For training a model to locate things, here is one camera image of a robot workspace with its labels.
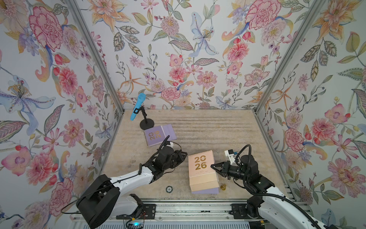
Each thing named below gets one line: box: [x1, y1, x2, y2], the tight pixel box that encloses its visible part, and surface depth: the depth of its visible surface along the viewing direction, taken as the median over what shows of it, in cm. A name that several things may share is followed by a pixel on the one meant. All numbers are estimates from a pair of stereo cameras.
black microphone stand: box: [139, 105, 155, 131], surface depth 112 cm
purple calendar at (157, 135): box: [143, 124, 178, 147], surface depth 109 cm
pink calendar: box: [188, 149, 220, 192], surface depth 78 cm
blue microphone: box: [130, 92, 147, 121], surface depth 95 cm
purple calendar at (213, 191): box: [191, 187, 220, 195], surface depth 79 cm
